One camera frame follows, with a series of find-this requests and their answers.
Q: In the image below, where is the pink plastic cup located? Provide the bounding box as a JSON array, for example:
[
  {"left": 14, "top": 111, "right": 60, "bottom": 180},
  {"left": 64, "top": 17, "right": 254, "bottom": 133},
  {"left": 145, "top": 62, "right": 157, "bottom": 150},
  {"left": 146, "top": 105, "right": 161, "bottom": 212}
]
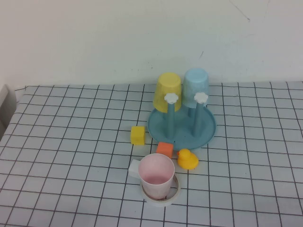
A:
[{"left": 138, "top": 153, "right": 176, "bottom": 200}]

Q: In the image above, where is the yellow plastic cup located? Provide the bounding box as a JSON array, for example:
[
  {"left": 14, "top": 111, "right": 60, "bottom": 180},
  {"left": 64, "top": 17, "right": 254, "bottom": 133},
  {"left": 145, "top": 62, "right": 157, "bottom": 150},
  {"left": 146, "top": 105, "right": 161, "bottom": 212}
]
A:
[{"left": 152, "top": 72, "right": 182, "bottom": 114}]

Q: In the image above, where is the teal cup stand with pegs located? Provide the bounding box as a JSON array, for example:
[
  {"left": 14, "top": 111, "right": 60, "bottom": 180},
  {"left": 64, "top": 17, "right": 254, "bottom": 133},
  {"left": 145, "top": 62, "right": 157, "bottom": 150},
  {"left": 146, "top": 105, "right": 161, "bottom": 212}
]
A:
[{"left": 147, "top": 92, "right": 218, "bottom": 151}]

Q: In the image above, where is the light blue plastic cup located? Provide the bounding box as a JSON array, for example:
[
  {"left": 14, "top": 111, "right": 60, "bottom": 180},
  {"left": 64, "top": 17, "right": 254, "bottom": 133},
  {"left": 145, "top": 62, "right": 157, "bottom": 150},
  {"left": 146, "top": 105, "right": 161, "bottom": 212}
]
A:
[{"left": 183, "top": 68, "right": 210, "bottom": 109}]

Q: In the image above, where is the yellow foam cube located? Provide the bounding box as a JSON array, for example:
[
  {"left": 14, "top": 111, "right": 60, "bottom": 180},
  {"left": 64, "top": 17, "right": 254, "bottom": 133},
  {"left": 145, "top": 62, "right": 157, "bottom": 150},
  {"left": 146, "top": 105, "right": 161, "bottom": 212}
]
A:
[{"left": 130, "top": 125, "right": 146, "bottom": 145}]

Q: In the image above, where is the orange foam cube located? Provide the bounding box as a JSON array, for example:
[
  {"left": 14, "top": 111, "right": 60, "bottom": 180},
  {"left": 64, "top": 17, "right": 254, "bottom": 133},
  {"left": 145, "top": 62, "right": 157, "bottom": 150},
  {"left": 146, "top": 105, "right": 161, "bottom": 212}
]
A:
[{"left": 156, "top": 141, "right": 174, "bottom": 158}]

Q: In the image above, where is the white foam cube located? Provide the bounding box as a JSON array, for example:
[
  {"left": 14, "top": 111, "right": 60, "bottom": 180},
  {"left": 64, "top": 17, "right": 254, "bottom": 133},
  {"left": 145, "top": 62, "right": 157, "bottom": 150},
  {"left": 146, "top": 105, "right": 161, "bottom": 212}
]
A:
[{"left": 128, "top": 159, "right": 143, "bottom": 178}]

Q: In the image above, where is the yellow rubber duck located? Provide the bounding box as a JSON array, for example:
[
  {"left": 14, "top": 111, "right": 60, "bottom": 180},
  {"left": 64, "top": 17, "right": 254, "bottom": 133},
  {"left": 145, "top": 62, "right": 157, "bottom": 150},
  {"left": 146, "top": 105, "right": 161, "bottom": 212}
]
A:
[{"left": 177, "top": 148, "right": 199, "bottom": 170}]

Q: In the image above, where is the white black checkered tablecloth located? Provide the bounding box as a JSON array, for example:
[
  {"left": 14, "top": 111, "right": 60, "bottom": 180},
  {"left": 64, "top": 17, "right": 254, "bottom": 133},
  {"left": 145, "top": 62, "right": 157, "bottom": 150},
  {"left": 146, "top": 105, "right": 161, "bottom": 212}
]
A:
[{"left": 0, "top": 81, "right": 303, "bottom": 227}]

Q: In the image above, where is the white tape roll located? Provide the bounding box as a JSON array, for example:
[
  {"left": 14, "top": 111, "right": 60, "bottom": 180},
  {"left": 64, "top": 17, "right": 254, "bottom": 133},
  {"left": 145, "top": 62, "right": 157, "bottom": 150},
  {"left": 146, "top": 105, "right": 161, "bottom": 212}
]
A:
[{"left": 141, "top": 174, "right": 182, "bottom": 208}]

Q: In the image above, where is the white board beside table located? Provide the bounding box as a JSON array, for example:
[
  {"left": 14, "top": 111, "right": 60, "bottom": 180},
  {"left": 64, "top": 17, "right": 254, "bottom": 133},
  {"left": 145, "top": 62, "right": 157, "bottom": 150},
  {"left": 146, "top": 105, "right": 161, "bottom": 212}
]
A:
[{"left": 0, "top": 84, "right": 18, "bottom": 133}]

